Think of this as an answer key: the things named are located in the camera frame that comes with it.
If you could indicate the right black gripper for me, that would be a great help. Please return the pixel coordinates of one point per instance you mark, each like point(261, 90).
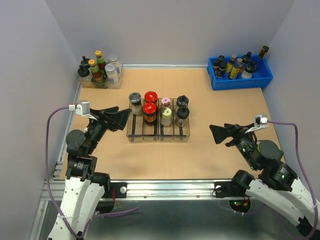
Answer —
point(219, 133)

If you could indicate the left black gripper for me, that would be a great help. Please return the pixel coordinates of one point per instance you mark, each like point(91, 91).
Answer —
point(117, 120)

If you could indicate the white powder jar black lid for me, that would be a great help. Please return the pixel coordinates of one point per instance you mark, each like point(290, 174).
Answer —
point(135, 99)

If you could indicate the red lid sauce jar front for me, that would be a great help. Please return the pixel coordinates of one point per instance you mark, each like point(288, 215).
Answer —
point(150, 111)

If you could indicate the red lid sauce jar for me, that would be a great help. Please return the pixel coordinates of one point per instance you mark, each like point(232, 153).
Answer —
point(151, 97)
point(150, 111)

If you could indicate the red lid sauce jar back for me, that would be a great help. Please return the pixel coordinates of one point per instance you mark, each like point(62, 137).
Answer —
point(151, 97)

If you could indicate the black knob lid bottle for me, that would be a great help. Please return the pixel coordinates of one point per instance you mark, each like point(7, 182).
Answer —
point(182, 114)

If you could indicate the yellow lid spice jar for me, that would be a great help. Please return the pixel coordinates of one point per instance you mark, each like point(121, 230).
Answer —
point(166, 117)

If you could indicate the black cap spice jar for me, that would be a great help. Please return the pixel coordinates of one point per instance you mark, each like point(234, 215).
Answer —
point(182, 101)

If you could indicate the pink lid spice jar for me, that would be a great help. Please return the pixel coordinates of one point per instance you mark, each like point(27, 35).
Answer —
point(165, 103)

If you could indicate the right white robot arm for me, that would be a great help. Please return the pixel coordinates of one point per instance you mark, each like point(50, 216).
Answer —
point(277, 186)

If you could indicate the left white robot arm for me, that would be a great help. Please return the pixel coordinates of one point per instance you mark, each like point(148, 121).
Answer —
point(83, 186)

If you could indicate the clear bin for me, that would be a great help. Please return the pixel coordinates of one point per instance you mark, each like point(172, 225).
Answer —
point(181, 134)
point(165, 133)
point(134, 128)
point(150, 132)

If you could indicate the chili sauce bottle front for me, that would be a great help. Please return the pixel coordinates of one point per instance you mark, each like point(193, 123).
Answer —
point(95, 71)

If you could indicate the chili sauce bottle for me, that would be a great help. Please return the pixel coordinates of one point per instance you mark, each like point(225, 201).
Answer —
point(95, 71)
point(100, 62)

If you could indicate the silver lid jar front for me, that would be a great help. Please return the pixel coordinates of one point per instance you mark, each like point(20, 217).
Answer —
point(111, 72)

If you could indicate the silver lid jar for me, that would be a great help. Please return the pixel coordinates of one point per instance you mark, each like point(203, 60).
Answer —
point(114, 59)
point(111, 72)

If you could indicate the clear corner storage box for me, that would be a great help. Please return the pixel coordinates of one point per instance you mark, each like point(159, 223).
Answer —
point(99, 85)

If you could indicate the chili sauce bottle back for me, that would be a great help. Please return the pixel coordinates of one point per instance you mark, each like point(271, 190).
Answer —
point(100, 62)

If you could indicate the black knob bottle front left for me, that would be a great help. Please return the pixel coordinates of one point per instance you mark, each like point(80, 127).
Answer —
point(84, 73)

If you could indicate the silver lid jar back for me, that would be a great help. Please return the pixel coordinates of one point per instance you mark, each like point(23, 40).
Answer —
point(114, 59)

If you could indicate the black knob bottle back left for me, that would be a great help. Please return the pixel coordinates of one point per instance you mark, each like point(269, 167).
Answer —
point(85, 62)

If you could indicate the blue plastic bin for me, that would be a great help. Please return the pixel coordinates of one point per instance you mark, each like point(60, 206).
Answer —
point(260, 78)

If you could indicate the yellow label bottle in bin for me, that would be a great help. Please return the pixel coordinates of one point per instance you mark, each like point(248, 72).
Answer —
point(233, 66)

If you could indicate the black knob bottle in bin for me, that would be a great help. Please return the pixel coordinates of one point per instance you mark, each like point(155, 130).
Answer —
point(248, 66)

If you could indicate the dark bottle behind blue bin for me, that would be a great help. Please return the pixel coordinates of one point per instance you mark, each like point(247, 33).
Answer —
point(263, 52)

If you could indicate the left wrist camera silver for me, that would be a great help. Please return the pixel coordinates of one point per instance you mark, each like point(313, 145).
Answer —
point(82, 108)

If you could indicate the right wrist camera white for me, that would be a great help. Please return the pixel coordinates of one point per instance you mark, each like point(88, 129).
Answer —
point(260, 122)

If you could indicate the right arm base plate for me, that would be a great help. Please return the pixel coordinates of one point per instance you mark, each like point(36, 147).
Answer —
point(230, 188)

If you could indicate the aluminium rail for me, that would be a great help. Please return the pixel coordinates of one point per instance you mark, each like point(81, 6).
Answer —
point(161, 190)

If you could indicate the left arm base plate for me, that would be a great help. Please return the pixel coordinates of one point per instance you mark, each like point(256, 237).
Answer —
point(119, 188)

